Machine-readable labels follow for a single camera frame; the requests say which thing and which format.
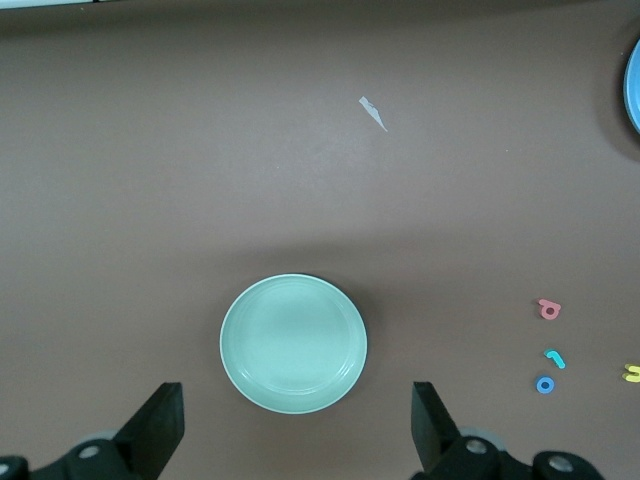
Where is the light green plate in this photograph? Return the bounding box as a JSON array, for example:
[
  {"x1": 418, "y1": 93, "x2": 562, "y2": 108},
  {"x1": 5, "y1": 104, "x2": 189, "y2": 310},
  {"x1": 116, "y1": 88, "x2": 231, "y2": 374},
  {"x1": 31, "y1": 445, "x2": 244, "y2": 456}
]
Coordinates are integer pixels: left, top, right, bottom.
[{"x1": 219, "y1": 273, "x2": 369, "y2": 415}]

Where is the blue plate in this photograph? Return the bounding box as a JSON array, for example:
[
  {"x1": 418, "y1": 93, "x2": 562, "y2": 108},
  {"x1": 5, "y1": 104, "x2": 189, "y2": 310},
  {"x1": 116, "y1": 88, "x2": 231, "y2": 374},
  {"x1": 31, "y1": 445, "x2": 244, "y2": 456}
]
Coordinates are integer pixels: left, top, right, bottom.
[{"x1": 623, "y1": 37, "x2": 640, "y2": 136}]

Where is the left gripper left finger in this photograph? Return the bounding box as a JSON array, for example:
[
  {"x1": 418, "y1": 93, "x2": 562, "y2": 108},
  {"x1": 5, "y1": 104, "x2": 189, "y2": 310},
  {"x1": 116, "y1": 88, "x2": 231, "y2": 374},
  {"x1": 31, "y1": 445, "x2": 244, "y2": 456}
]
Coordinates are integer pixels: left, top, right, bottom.
[{"x1": 0, "y1": 382, "x2": 186, "y2": 480}]

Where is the white tape scrap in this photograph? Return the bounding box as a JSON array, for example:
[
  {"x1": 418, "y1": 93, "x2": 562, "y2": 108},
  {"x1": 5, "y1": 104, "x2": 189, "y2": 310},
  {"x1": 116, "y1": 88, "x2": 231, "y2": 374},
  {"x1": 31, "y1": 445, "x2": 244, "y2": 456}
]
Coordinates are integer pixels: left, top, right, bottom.
[{"x1": 358, "y1": 95, "x2": 389, "y2": 133}]

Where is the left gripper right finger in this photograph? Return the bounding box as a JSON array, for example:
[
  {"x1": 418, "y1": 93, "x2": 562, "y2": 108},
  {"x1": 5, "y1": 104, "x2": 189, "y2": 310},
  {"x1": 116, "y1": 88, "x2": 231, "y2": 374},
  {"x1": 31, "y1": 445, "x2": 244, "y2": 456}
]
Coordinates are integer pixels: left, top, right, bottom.
[{"x1": 410, "y1": 381, "x2": 604, "y2": 480}]

